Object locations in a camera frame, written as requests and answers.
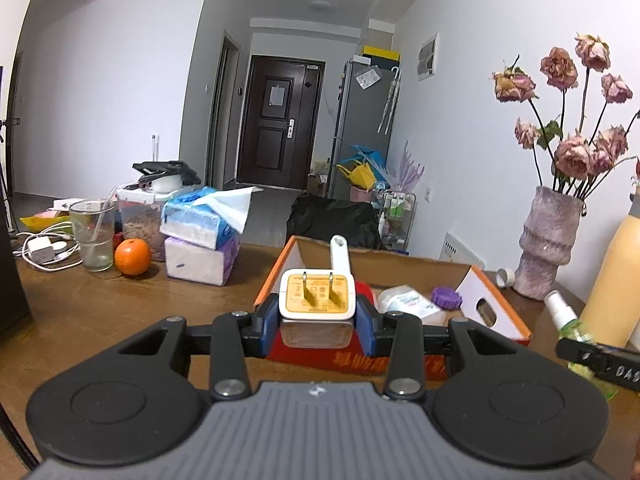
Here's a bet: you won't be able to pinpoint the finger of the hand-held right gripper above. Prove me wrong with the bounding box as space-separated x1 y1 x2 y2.
556 337 640 372

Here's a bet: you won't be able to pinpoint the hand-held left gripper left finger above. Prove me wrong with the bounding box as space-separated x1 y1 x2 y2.
117 292 281 401

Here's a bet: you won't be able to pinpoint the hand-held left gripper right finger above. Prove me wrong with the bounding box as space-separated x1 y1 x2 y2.
354 294 521 402

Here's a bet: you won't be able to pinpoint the translucent cotton swab box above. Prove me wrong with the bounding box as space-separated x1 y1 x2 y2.
376 285 447 326

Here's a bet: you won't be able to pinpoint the green spray bottle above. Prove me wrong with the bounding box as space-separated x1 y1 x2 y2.
544 290 621 401

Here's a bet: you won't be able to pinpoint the white and yellow plug charger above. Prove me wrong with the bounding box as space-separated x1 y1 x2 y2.
278 269 357 349

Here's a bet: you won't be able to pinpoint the red cardboard box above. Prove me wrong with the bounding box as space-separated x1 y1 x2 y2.
253 235 532 378

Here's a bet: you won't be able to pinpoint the red and white lint brush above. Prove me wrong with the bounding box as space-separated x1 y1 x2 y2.
329 235 376 311

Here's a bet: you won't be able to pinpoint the purple plastic cap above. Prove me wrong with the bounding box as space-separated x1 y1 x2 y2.
431 287 463 310

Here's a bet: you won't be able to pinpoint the yellow thermos jug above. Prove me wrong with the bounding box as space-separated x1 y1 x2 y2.
579 194 640 351

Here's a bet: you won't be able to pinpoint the white and purple tissue pack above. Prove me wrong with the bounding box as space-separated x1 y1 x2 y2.
164 234 241 287

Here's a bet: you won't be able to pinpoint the pink ceramic vase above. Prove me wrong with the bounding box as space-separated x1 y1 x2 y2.
513 186 586 302

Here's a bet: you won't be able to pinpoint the trolley rack with bottles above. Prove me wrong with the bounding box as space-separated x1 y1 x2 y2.
375 187 417 253

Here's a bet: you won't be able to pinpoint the blue tissue pack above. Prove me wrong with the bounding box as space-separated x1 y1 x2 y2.
160 186 263 250

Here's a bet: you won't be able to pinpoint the small brown cardboard box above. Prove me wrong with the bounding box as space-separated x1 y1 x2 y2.
307 161 331 197

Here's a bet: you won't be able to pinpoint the orange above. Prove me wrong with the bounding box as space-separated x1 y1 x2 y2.
114 239 152 276

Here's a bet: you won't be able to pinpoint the yellow bag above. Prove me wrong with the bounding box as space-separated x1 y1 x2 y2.
336 160 376 188

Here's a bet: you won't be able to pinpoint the purple feather decoration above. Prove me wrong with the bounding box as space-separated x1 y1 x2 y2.
387 140 426 193

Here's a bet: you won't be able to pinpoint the clear food container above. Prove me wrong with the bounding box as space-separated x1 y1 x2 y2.
116 186 173 262

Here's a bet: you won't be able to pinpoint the blue bag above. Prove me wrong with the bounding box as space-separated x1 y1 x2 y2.
350 145 388 168

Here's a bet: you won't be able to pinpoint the glass with straw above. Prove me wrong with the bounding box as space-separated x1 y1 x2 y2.
68 199 117 272

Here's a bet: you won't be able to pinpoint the grey fridge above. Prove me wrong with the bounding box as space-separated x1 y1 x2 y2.
327 58 401 201

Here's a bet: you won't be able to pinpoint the dark brown door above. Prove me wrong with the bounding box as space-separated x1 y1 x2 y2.
236 55 326 191

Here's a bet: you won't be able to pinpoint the dried pink roses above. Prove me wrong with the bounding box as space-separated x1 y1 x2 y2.
491 33 640 201

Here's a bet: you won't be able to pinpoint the grey side door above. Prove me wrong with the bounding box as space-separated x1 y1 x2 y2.
207 32 241 191

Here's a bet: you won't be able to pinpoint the white folded umbrella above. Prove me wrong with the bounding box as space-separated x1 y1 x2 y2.
377 66 402 135

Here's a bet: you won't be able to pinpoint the clear plastic sleeve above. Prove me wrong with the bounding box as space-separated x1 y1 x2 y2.
354 67 383 90

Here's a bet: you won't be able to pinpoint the black paper bag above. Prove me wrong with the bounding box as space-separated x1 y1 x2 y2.
0 215 35 341

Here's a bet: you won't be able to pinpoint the yellow box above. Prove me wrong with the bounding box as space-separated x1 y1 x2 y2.
361 45 402 66

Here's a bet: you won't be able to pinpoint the black tripod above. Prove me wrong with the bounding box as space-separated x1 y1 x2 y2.
0 117 22 233

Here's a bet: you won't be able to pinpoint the white charger with cable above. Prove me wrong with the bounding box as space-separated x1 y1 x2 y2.
21 222 83 273

